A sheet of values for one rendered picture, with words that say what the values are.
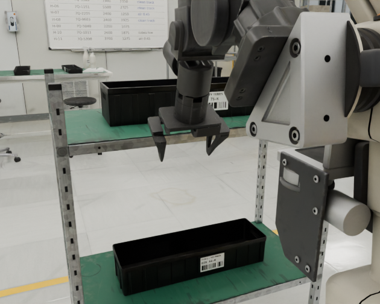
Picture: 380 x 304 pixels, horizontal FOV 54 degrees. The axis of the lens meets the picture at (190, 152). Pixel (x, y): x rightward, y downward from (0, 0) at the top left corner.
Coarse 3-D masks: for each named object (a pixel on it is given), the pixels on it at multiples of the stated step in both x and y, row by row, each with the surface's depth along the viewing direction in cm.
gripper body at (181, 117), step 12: (180, 96) 63; (204, 96) 62; (168, 108) 68; (180, 108) 63; (192, 108) 62; (204, 108) 64; (168, 120) 65; (180, 120) 65; (192, 120) 64; (204, 120) 66; (216, 120) 66; (168, 132) 64
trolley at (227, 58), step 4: (228, 52) 476; (232, 52) 469; (236, 52) 463; (228, 56) 468; (232, 56) 462; (212, 60) 425; (216, 60) 428; (220, 60) 432; (224, 60) 436; (228, 60) 439; (216, 64) 486; (168, 68) 444; (216, 68) 488; (168, 72) 446; (216, 72) 489; (168, 76) 447; (216, 76) 491
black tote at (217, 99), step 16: (144, 80) 126; (160, 80) 128; (176, 80) 130; (224, 80) 136; (112, 96) 107; (128, 96) 108; (144, 96) 110; (160, 96) 112; (224, 96) 119; (112, 112) 108; (128, 112) 110; (144, 112) 112; (224, 112) 121; (240, 112) 123
